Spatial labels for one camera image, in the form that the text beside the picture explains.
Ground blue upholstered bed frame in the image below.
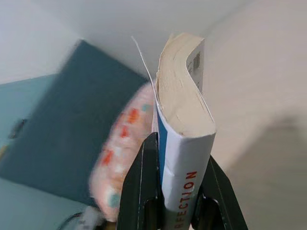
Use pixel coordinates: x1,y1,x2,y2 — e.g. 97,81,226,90
0,39,151,207

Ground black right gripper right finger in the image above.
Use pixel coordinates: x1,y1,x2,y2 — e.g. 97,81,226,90
189,153,249,230

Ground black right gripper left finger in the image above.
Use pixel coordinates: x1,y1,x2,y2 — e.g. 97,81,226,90
116,131,166,230

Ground pink pillow orange patches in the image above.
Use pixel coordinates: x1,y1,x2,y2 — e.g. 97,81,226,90
88,82,158,222

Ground white book blue letters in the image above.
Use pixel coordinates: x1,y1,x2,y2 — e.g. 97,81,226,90
130,33,217,230

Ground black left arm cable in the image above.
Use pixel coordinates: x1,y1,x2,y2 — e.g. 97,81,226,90
55,212,84,230

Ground beige sheeted mattress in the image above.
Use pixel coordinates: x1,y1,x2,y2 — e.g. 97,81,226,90
201,0,307,230

